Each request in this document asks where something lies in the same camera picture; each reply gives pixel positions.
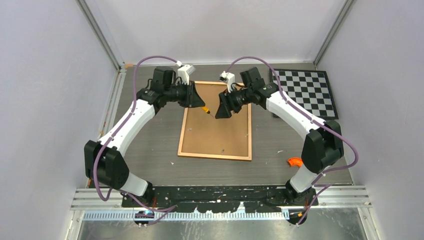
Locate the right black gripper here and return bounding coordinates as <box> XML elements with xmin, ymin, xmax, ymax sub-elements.
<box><xmin>215</xmin><ymin>85</ymin><xmax>253</xmax><ymax>119</ymax></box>

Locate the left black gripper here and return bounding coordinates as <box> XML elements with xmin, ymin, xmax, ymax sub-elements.
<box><xmin>165</xmin><ymin>80</ymin><xmax>205</xmax><ymax>109</ymax></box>

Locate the orange tool handle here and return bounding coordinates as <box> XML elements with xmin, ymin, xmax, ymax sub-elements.
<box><xmin>201</xmin><ymin>106</ymin><xmax>215</xmax><ymax>119</ymax></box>

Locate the wooden picture frame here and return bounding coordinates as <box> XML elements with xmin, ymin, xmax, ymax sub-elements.
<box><xmin>177</xmin><ymin>81</ymin><xmax>253</xmax><ymax>162</ymax></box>

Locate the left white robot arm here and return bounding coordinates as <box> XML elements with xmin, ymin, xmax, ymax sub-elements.
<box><xmin>84</xmin><ymin>64</ymin><xmax>206</xmax><ymax>207</ymax></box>

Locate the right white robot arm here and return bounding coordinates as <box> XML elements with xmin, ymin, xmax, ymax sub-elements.
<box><xmin>215</xmin><ymin>67</ymin><xmax>344</xmax><ymax>205</ymax></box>

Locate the black white chessboard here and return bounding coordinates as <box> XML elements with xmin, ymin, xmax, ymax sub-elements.
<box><xmin>268</xmin><ymin>69</ymin><xmax>339</xmax><ymax>120</ymax></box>

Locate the orange curved plastic piece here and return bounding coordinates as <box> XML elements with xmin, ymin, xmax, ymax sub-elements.
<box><xmin>287</xmin><ymin>157</ymin><xmax>303</xmax><ymax>168</ymax></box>

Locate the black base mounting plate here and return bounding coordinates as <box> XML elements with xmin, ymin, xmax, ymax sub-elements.
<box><xmin>121</xmin><ymin>185</ymin><xmax>317</xmax><ymax>214</ymax></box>

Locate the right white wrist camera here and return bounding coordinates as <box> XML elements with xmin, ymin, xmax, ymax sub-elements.
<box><xmin>219</xmin><ymin>71</ymin><xmax>235</xmax><ymax>93</ymax></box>

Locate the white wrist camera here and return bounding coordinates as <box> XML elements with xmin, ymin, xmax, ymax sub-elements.
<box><xmin>177</xmin><ymin>64</ymin><xmax>196</xmax><ymax>85</ymax></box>
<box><xmin>219</xmin><ymin>71</ymin><xmax>235</xmax><ymax>93</ymax></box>

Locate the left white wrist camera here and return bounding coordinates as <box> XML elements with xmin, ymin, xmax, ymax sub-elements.
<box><xmin>177</xmin><ymin>64</ymin><xmax>196</xmax><ymax>85</ymax></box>

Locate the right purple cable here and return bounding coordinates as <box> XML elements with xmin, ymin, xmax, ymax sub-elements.
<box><xmin>223</xmin><ymin>56</ymin><xmax>359</xmax><ymax>227</ymax></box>

